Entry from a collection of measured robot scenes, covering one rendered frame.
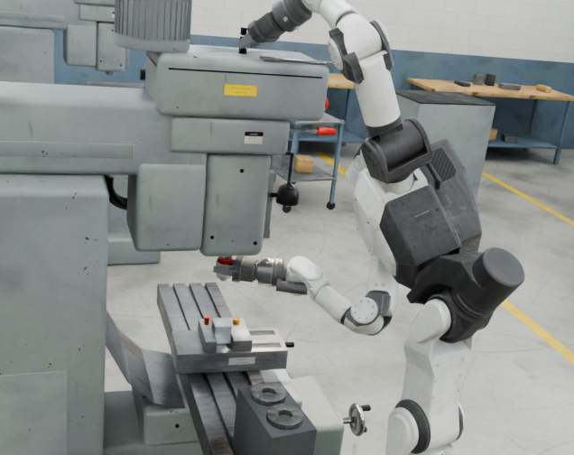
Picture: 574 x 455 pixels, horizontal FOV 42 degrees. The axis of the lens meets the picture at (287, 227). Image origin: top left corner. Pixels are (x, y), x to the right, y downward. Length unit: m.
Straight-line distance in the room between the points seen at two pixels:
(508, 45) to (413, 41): 1.37
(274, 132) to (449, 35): 7.88
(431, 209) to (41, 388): 1.14
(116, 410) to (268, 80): 1.18
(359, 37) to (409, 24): 7.81
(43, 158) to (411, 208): 0.95
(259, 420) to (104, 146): 0.80
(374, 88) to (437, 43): 8.04
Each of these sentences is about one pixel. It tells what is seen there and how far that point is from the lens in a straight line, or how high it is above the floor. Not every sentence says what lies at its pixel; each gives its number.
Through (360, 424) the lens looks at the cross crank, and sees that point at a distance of 2.71.
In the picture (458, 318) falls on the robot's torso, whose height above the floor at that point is 1.38.
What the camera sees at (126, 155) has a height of 1.62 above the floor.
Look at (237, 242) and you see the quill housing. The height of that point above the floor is 1.36.
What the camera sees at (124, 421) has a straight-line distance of 2.47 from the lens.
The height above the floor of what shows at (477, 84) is 0.89.
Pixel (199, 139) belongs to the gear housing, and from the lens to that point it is 2.01.
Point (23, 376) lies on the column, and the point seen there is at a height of 1.04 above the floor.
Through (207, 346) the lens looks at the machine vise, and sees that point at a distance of 2.29.
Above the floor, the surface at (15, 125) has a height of 1.69.
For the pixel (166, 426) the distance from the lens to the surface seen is 2.33.
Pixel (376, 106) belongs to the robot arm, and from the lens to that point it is 1.79.
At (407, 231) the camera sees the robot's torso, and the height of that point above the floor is 1.54.
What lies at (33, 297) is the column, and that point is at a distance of 2.00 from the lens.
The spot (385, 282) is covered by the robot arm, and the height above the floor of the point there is 1.31.
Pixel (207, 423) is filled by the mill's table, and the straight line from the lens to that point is 2.12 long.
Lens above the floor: 2.16
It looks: 20 degrees down
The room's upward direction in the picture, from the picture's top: 6 degrees clockwise
